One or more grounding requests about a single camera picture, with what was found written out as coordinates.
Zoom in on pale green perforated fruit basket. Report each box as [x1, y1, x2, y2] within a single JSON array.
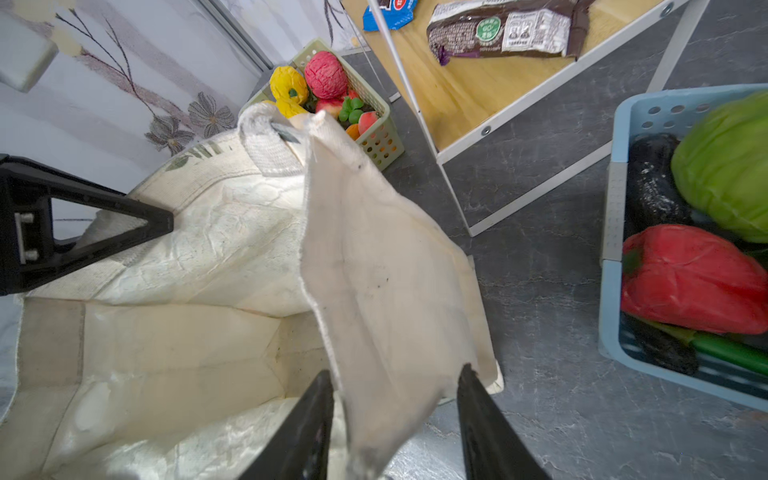
[[246, 39, 404, 171]]

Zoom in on white shelf rack with wood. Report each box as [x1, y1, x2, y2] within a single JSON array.
[[340, 0, 712, 238]]

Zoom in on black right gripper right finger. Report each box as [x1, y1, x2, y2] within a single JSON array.
[[456, 363, 550, 480]]

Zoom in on dark purple eggplant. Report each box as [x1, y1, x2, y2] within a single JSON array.
[[626, 134, 694, 231]]

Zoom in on cream canvas grocery bag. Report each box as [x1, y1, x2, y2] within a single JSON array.
[[1, 103, 504, 479]]

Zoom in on pink wrinkled round fruit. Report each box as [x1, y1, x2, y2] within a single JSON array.
[[304, 51, 349, 100]]

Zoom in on brown chocolate bar wrapper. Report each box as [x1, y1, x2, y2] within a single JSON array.
[[426, 0, 592, 66]]

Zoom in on light blue vegetable basket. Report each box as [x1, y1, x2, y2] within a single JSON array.
[[599, 84, 767, 411]]

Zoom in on green cucumber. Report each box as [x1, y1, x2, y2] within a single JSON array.
[[626, 317, 767, 376]]

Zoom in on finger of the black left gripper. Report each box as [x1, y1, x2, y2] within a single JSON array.
[[1, 154, 174, 296]]

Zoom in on red bell pepper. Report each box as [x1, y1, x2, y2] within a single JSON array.
[[621, 224, 767, 335]]

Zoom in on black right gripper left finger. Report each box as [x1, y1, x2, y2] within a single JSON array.
[[239, 370, 334, 480]]

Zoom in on blue candy packet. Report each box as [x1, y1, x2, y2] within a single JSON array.
[[362, 0, 418, 32]]

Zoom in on yellow wrinkled bell pepper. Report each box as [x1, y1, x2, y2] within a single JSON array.
[[269, 66, 309, 105]]

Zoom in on green grapes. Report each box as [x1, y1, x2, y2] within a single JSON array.
[[338, 96, 365, 124]]

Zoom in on green cabbage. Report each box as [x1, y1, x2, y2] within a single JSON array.
[[671, 90, 767, 244]]

